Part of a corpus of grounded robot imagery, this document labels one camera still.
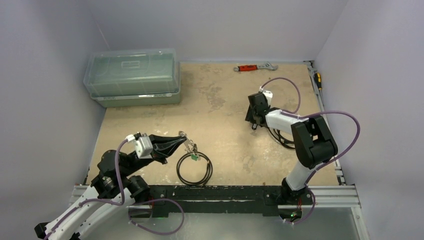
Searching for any aluminium frame rail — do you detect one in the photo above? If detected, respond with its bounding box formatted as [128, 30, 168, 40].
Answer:
[68, 185, 361, 210]

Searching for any yellow black screwdriver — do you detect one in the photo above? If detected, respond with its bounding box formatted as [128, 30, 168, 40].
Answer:
[313, 72, 322, 91]

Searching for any black coiled cable loop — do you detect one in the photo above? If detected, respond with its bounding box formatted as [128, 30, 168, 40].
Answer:
[176, 151, 214, 186]

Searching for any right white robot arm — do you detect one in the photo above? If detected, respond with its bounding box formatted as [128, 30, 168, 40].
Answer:
[245, 92, 339, 204]

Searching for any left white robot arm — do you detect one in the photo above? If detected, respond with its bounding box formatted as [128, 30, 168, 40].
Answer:
[34, 132, 189, 240]

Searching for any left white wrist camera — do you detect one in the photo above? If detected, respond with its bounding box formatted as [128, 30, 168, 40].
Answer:
[125, 132, 153, 159]

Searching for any clear green plastic storage box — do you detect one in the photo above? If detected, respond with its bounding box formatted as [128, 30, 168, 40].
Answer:
[83, 48, 181, 108]

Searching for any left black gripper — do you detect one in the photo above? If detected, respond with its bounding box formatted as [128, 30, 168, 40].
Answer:
[122, 133, 187, 176]

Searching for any red handled adjustable wrench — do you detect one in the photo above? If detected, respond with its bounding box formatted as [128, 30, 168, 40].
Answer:
[233, 62, 279, 72]

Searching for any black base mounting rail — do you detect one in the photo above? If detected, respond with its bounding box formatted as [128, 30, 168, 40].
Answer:
[149, 185, 313, 218]

